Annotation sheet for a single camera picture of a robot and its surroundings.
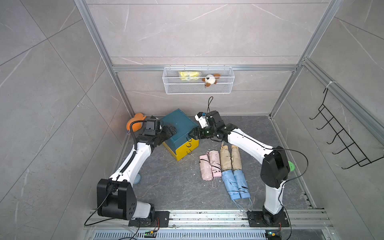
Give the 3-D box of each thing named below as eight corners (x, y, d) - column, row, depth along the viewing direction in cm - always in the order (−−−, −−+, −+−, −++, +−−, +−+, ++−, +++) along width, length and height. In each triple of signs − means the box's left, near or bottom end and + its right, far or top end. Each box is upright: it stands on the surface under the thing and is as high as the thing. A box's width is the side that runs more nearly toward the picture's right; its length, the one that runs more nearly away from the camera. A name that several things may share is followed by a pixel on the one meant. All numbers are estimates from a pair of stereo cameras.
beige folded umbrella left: (221, 171, 92) (222, 167, 88) (218, 149, 102) (219, 145, 98) (230, 171, 92) (232, 167, 88) (227, 149, 102) (228, 145, 98)
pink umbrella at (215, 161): (210, 177, 89) (211, 174, 86) (209, 153, 100) (209, 150, 97) (221, 177, 89) (222, 174, 86) (218, 153, 100) (219, 150, 97)
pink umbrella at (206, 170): (201, 181, 87) (202, 179, 85) (198, 157, 98) (198, 154, 95) (212, 180, 88) (213, 178, 85) (208, 156, 98) (209, 153, 95)
